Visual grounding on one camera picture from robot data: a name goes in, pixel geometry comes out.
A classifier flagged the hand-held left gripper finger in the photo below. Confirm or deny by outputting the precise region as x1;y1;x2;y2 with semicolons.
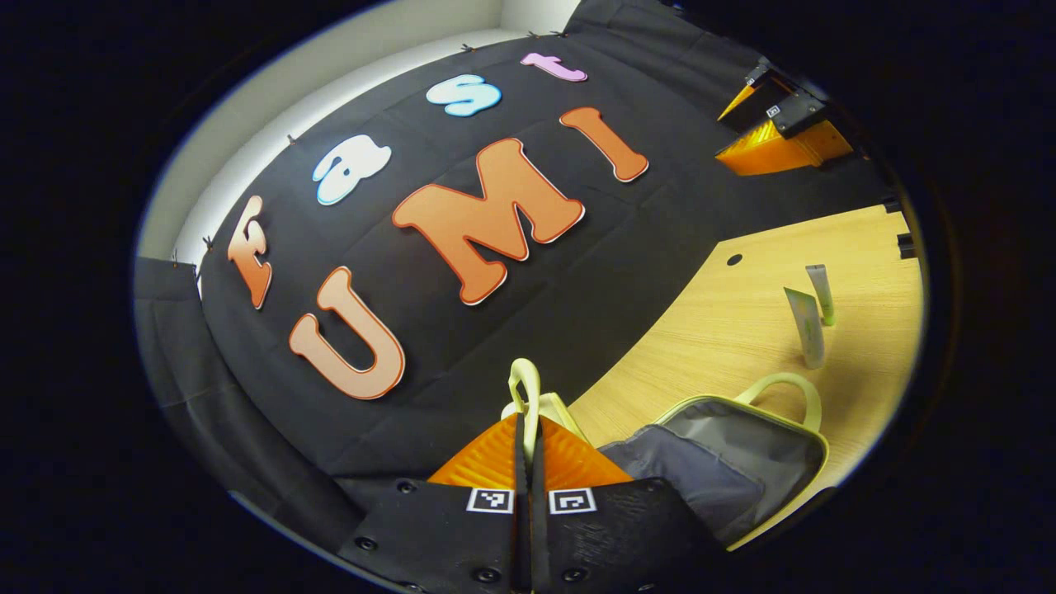
529;415;728;594
334;412;530;594

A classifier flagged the pale green tube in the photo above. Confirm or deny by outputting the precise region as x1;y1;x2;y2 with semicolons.
805;263;837;328

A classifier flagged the white tube with green label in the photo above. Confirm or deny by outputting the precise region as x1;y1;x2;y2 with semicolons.
783;286;826;370

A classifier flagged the cream yellow suitcase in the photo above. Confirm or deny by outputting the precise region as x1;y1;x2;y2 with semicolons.
502;357;831;552

